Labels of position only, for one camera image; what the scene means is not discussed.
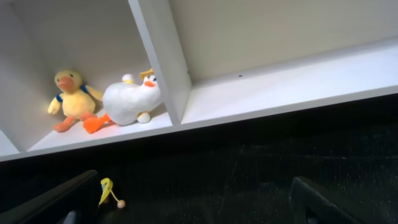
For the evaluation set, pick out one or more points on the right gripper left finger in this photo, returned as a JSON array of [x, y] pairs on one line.
[[46, 205]]

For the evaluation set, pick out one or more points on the white shelf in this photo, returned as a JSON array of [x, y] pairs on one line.
[[280, 87]]

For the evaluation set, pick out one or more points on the white plush duck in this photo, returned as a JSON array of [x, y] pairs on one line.
[[127, 101]]

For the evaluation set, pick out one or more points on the yellow plush duck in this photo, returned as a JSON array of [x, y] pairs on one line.
[[76, 102]]

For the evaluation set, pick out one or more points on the yellow rattle drum toy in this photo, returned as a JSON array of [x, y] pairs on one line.
[[106, 186]]

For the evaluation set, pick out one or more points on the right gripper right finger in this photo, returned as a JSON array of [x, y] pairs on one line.
[[314, 205]]

